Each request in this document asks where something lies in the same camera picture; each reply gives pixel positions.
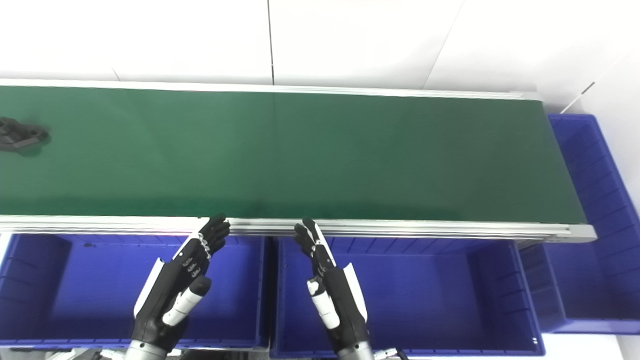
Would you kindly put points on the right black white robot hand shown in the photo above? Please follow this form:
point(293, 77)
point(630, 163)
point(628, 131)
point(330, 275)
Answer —
point(340, 300)

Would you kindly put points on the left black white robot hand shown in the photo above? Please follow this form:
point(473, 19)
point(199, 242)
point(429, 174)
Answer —
point(170, 285)

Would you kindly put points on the black flanged machine part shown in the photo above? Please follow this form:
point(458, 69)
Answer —
point(20, 135)

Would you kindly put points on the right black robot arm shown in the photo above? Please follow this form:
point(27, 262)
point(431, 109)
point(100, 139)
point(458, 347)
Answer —
point(356, 352)

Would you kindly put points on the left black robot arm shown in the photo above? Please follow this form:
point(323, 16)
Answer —
point(145, 351)

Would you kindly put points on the blue plastic bin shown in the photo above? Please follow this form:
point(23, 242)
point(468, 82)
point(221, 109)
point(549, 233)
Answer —
point(595, 210)
point(425, 295)
point(90, 290)

